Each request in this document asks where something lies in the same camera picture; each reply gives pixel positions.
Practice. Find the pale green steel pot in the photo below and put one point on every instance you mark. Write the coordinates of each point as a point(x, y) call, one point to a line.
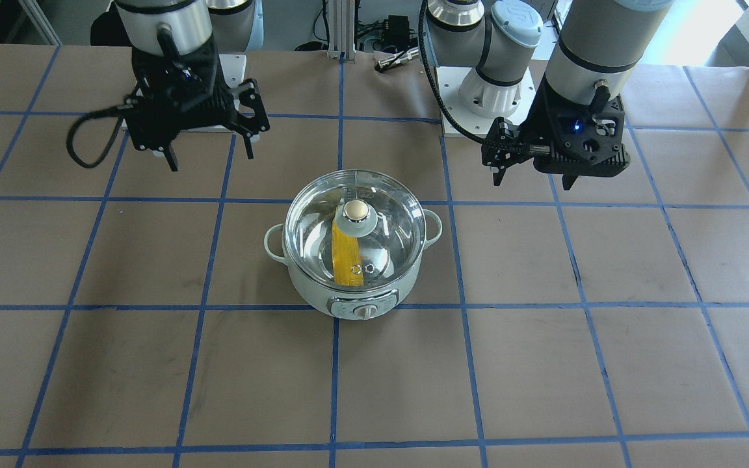
point(348, 305)

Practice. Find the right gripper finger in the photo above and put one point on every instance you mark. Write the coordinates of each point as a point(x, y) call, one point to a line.
point(248, 138)
point(170, 156)

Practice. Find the glass pot lid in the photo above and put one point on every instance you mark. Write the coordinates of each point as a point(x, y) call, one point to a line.
point(385, 217)

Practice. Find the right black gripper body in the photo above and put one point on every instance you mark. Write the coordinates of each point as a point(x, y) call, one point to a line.
point(248, 110)

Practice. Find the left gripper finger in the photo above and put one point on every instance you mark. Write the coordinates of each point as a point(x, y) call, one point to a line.
point(498, 172)
point(568, 180)

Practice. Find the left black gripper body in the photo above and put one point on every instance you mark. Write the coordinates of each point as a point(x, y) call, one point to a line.
point(541, 122)

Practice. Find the brown table mat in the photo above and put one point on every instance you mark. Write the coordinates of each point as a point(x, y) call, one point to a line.
point(142, 324)

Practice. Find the aluminium frame post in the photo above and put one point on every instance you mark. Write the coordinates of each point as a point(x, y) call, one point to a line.
point(341, 29)

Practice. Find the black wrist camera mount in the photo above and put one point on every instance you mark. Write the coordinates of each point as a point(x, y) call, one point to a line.
point(581, 142)

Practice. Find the yellow corn cob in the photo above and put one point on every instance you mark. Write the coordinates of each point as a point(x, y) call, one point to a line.
point(345, 258)

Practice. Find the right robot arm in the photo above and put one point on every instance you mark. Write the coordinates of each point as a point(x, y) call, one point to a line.
point(169, 29)

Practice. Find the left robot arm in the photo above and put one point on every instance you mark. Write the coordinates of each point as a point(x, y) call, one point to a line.
point(598, 40)

